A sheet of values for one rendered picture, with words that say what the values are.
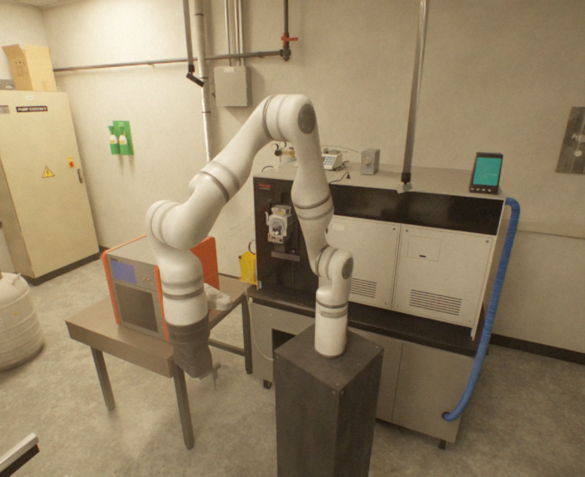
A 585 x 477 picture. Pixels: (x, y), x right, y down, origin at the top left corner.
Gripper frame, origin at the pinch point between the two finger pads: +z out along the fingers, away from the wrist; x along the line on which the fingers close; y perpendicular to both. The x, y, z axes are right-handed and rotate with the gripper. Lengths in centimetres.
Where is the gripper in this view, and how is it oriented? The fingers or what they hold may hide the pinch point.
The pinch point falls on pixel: (207, 383)
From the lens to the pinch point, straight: 78.2
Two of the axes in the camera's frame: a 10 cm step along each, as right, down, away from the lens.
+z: 0.0, 9.3, 3.6
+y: -6.7, 2.6, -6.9
